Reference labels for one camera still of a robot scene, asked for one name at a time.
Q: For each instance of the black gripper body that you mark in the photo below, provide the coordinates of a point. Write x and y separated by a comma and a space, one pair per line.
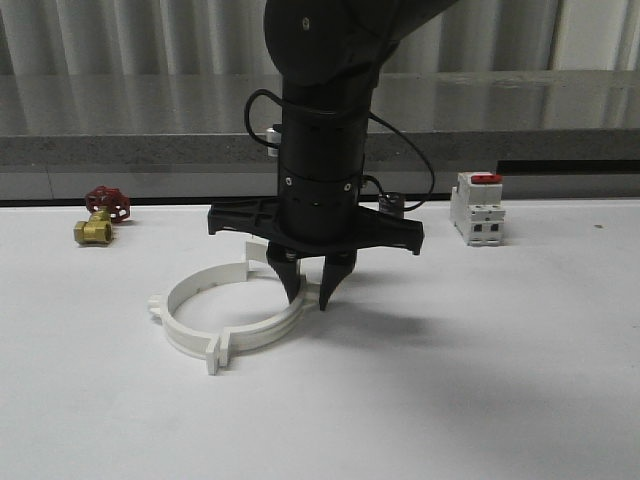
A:
315, 218

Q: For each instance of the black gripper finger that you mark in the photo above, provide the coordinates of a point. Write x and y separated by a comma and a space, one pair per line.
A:
336, 268
285, 264

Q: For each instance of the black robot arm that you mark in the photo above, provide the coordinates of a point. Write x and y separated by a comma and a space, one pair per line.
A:
329, 54

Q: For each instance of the brass valve red handwheel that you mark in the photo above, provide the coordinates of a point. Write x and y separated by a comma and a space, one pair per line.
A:
106, 205

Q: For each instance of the grey stone countertop ledge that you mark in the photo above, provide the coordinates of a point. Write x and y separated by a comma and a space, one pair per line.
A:
185, 138

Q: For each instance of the white circuit breaker red switch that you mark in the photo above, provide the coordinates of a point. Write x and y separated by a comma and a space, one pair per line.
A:
476, 210

